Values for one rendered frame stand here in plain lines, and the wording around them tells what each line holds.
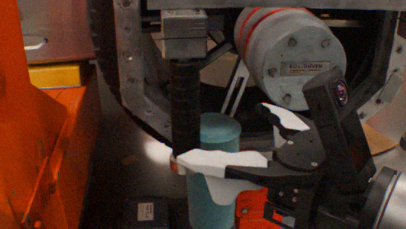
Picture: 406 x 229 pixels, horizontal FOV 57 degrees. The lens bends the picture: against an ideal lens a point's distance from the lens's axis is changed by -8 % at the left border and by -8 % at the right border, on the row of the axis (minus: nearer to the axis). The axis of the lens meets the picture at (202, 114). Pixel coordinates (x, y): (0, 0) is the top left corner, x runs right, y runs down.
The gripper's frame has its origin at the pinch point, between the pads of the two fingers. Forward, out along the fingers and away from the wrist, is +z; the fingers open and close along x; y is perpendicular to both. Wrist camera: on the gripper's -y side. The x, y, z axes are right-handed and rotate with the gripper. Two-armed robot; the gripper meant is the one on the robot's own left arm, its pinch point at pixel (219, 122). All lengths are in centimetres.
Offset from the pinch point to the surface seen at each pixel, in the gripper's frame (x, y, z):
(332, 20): 44.3, -2.6, 4.3
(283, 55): 13.8, -4.4, -0.4
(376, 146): 147, 81, 8
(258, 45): 15.0, -4.5, 4.3
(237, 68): 30.7, 7.4, 18.1
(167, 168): 71, 83, 80
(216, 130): 10.6, 8.9, 8.2
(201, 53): 0.2, -7.6, 2.7
